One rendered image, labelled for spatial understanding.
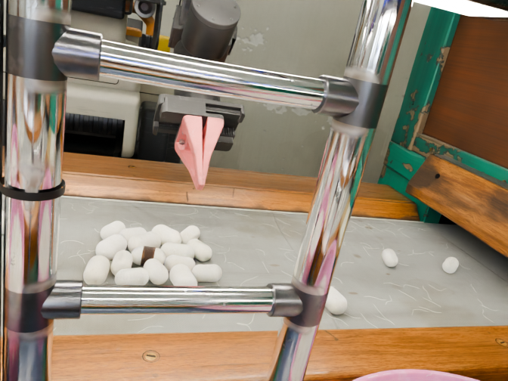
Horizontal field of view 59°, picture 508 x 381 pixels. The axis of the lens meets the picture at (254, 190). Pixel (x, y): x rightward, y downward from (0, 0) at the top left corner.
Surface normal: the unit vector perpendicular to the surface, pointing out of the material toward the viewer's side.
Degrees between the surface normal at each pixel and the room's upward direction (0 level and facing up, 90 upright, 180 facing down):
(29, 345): 90
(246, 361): 0
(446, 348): 0
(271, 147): 90
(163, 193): 45
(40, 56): 90
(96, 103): 98
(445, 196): 67
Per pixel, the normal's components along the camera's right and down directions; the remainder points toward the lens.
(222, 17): 0.35, -0.45
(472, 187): -0.80, -0.44
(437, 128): -0.94, -0.08
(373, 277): 0.19, -0.93
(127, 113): 0.24, 0.49
